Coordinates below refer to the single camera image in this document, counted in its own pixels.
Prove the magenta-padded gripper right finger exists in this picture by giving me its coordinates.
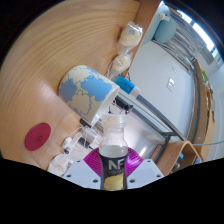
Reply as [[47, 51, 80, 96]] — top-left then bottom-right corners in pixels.
[[126, 147, 165, 190]]

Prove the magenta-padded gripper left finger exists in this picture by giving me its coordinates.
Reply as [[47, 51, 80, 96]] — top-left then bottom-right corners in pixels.
[[63, 148, 103, 190]]

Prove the clear juice bottle black label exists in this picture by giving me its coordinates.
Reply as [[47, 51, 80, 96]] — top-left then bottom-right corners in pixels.
[[98, 113, 130, 192]]

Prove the white power strip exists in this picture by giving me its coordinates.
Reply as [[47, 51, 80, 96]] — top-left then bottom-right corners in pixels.
[[47, 153, 75, 177]]

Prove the flat round red coaster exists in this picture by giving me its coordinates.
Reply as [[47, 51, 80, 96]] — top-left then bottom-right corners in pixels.
[[24, 122, 52, 152]]

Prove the blue and cream map mug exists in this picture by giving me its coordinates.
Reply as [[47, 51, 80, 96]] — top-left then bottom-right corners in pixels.
[[58, 64, 121, 127]]

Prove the long wooden shelf with items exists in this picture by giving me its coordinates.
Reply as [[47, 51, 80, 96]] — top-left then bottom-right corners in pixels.
[[193, 59, 218, 161]]

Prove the bread in clear wrapper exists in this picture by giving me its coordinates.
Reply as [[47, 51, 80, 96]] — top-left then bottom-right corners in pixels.
[[111, 53, 133, 73], [119, 21, 144, 48]]

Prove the grey curtain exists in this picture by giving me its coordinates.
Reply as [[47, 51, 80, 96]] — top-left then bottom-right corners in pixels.
[[166, 9, 214, 64]]

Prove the teal pillow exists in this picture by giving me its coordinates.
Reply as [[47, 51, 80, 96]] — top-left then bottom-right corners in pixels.
[[153, 14, 178, 44]]

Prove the bed with teal sheet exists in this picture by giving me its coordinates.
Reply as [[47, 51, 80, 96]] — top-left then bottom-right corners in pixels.
[[141, 1, 178, 46]]

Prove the grey metal frame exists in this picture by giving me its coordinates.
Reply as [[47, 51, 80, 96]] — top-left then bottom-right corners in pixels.
[[116, 89, 201, 164]]

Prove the white wall light switch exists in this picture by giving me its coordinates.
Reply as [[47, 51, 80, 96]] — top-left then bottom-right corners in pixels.
[[165, 77, 176, 92]]

